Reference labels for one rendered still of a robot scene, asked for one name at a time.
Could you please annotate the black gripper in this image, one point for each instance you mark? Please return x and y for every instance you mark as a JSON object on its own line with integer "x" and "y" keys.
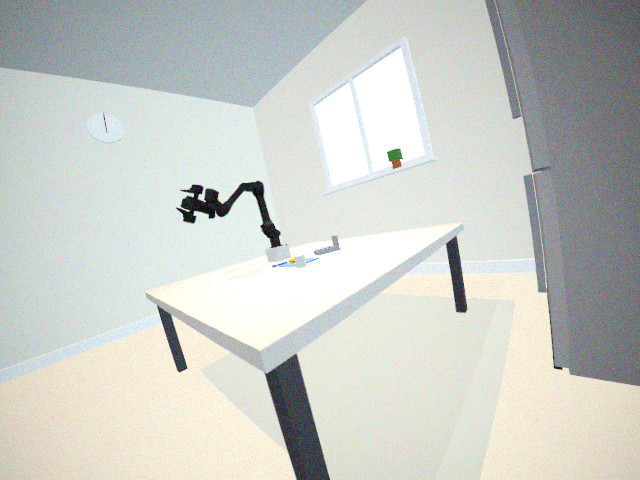
{"x": 196, "y": 204}

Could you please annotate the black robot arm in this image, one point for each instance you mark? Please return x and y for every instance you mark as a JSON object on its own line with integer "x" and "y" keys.
{"x": 257, "y": 188}

